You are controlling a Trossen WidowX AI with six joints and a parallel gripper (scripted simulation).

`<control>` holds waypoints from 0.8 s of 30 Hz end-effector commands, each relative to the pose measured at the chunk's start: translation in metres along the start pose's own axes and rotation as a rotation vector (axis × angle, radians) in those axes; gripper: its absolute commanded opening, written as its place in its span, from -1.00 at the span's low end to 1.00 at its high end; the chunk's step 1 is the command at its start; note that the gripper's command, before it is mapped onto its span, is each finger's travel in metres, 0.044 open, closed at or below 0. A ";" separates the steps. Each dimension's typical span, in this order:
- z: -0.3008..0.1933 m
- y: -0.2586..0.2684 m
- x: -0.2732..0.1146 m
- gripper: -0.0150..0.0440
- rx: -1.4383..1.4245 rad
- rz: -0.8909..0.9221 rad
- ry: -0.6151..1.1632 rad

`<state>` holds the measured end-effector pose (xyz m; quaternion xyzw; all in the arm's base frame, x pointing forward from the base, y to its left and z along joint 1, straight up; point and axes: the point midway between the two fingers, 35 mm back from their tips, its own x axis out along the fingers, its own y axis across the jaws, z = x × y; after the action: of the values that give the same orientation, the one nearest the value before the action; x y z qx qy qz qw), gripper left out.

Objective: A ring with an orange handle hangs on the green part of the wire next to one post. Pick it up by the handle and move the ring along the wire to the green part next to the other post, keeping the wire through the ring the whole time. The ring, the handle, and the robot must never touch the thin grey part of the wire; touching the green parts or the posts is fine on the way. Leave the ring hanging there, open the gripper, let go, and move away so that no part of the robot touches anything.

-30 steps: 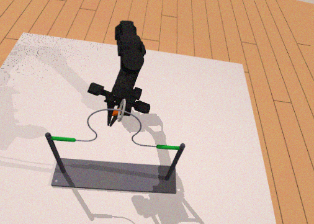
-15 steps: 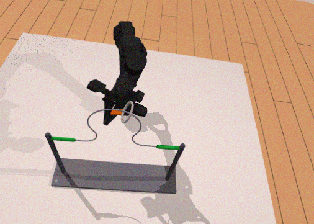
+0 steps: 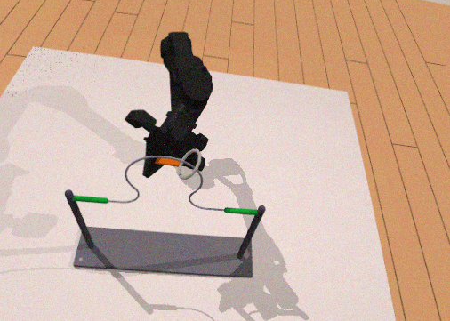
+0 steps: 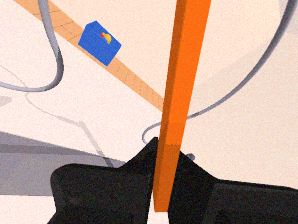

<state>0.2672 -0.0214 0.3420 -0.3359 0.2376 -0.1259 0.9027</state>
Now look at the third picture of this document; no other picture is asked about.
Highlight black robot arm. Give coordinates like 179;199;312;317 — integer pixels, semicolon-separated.
161;31;213;152

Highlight orange handle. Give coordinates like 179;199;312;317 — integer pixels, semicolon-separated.
154;149;202;180

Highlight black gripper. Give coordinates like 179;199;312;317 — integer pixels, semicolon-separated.
125;106;198;178

